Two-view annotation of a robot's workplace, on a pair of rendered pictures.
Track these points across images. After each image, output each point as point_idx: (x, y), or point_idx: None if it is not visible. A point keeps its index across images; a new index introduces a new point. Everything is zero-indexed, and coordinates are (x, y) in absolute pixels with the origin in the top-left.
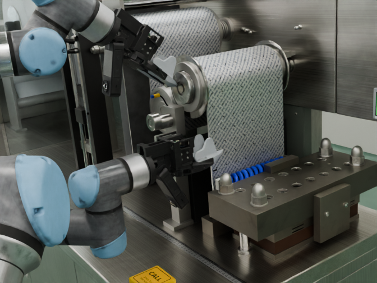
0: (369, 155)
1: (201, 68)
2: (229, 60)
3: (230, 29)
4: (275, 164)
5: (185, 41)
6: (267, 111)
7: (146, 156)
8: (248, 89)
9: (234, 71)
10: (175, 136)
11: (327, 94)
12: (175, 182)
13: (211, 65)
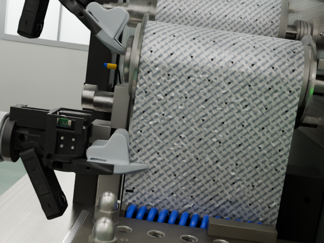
0: None
1: (141, 29)
2: (204, 37)
3: (312, 33)
4: (221, 223)
5: (217, 23)
6: (253, 139)
7: (9, 119)
8: (222, 89)
9: (202, 53)
10: (75, 114)
11: None
12: (43, 175)
13: (168, 33)
